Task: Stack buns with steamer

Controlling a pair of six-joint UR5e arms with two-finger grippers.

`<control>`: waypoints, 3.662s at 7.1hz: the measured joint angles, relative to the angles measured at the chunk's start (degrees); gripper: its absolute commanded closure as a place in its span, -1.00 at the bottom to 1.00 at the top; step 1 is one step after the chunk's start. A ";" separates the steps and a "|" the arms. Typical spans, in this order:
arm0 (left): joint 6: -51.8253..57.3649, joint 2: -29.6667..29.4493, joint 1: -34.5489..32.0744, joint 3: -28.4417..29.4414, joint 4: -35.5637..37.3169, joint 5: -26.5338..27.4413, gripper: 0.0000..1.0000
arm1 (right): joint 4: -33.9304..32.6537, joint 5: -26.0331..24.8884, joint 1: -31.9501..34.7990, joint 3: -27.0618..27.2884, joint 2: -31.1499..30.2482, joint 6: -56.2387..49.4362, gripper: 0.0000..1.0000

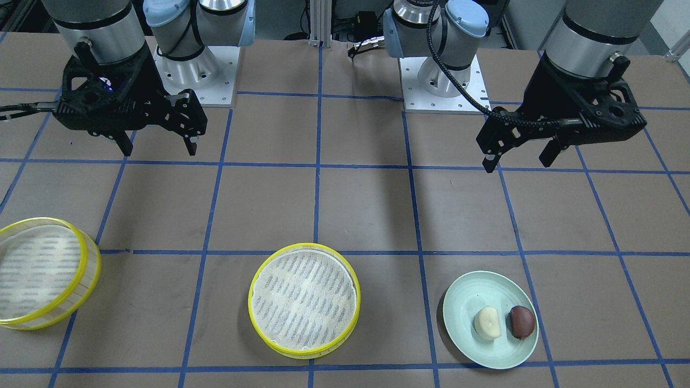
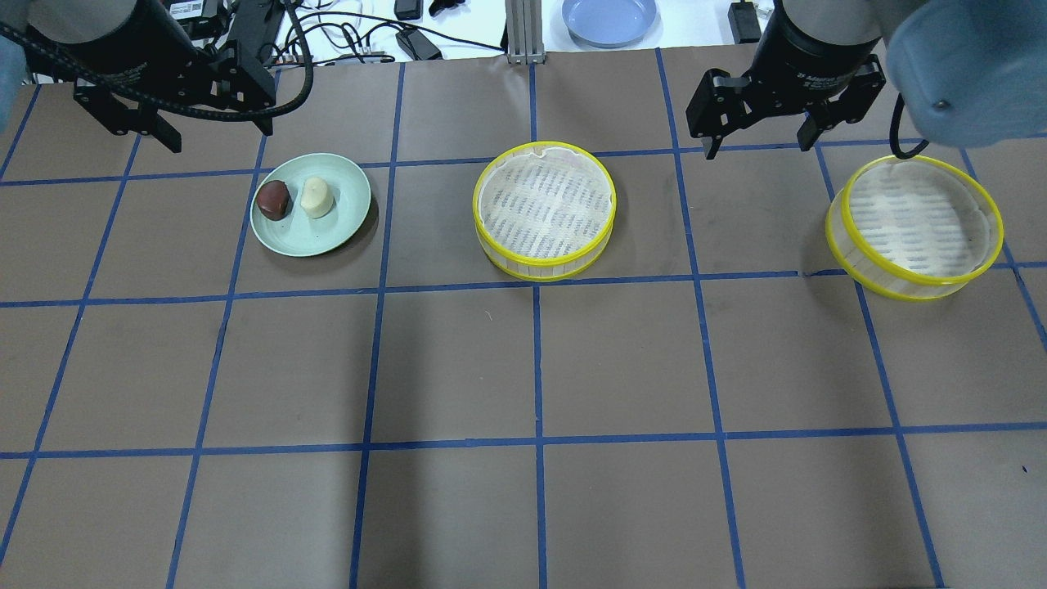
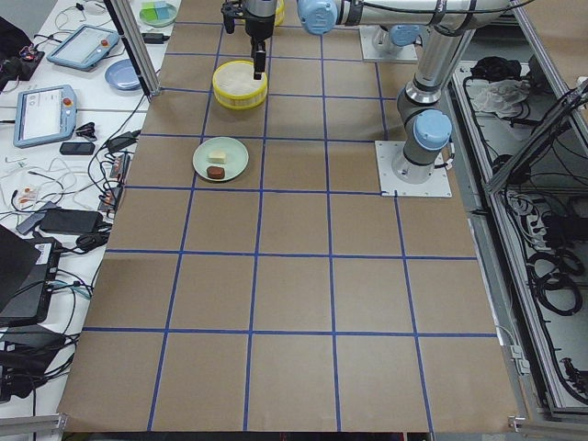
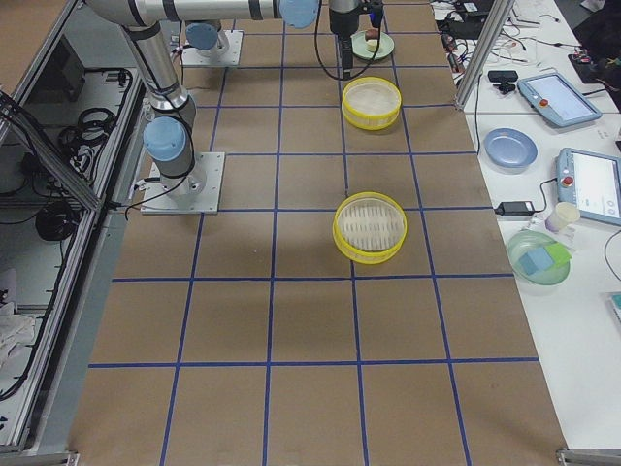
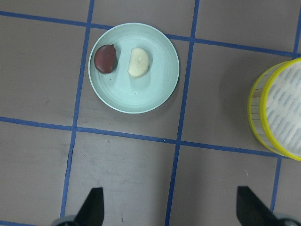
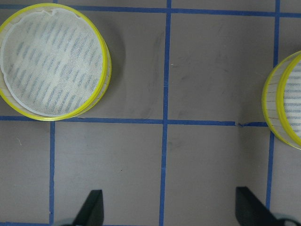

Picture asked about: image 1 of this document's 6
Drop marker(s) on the aluminium frame post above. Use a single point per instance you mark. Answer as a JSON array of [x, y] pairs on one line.
[[320, 25]]

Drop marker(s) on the white steamed bun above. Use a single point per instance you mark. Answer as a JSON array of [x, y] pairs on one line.
[[486, 323]]

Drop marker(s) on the pale green plate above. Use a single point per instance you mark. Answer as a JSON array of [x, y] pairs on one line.
[[469, 294]]

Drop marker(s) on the yellow rimmed steamer with liner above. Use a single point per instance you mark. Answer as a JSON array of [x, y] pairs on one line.
[[304, 300]]

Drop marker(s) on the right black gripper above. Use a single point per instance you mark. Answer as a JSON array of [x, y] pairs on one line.
[[146, 77]]

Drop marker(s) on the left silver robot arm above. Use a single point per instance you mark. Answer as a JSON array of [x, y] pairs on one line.
[[581, 41]]

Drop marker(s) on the brown steamed bun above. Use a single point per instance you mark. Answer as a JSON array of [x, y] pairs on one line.
[[522, 322]]

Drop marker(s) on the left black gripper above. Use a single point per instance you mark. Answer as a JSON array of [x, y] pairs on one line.
[[551, 90]]

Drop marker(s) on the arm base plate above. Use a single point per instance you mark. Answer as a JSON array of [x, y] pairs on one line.
[[431, 99], [212, 75]]

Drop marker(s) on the yellow rimmed steamer basket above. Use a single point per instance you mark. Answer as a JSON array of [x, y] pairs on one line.
[[49, 268]]

